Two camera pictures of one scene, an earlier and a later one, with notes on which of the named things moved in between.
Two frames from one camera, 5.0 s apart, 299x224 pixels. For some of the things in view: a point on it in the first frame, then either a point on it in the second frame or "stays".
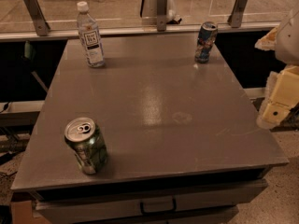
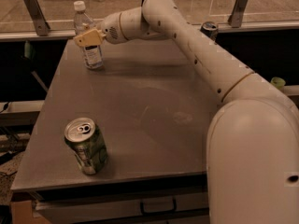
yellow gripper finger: [281, 95] to [111, 31]
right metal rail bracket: [234, 19] stays
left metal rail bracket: [35, 13] stays
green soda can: [87, 141] stays
